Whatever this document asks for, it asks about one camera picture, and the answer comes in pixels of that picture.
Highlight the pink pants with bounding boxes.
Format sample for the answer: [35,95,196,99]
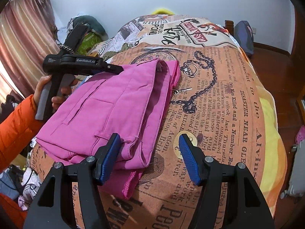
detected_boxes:
[37,59,180,200]

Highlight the person left hand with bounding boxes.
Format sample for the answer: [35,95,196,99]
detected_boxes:
[33,75,79,111]

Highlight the olive green pants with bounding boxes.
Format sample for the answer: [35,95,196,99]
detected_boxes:
[101,40,139,61]

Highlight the green fabric storage bag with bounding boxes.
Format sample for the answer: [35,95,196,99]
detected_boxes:
[76,31,102,55]

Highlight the striped brown curtain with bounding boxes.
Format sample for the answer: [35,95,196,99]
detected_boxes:
[1,0,59,97]

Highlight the white plastic stool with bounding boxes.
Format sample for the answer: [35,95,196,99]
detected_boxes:
[280,140,305,199]

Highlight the orange jacket left sleeve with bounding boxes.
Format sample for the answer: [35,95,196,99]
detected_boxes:
[1,95,43,171]

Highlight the newspaper print bed quilt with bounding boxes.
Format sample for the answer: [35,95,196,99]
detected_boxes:
[31,15,287,228]

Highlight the pink slipper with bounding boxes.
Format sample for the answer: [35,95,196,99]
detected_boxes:
[295,125,305,145]

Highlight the blue grey backpack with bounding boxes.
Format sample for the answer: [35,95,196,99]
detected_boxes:
[234,21,254,57]

